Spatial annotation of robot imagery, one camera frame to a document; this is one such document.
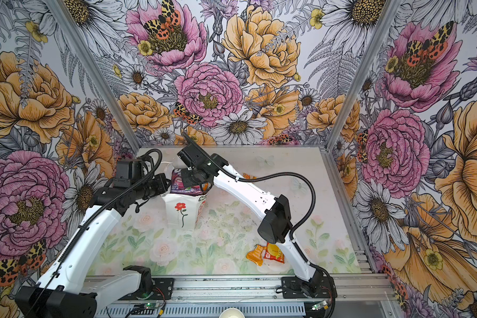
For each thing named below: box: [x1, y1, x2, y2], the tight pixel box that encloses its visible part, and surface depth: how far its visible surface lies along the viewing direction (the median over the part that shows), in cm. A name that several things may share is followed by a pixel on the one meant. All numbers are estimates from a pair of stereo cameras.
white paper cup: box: [218, 307, 246, 318], surface depth 62 cm
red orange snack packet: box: [245, 242, 285, 267], surface depth 83 cm
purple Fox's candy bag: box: [170, 168, 205, 196], surface depth 79 cm
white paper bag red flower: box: [160, 162, 209, 230], surface depth 76 cm
